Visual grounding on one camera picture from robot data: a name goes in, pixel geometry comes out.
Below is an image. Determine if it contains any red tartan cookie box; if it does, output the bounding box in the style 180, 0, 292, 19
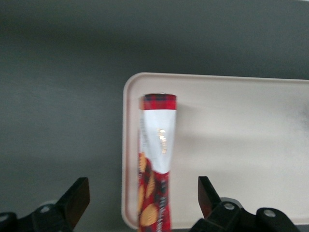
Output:
136, 93, 178, 232

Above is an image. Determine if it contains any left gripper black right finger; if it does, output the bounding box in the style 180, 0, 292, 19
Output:
190, 176, 300, 232

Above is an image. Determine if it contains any beige plastic tray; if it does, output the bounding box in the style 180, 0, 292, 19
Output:
120, 72, 309, 230

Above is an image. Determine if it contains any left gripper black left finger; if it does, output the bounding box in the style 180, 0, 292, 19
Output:
0, 177, 91, 232

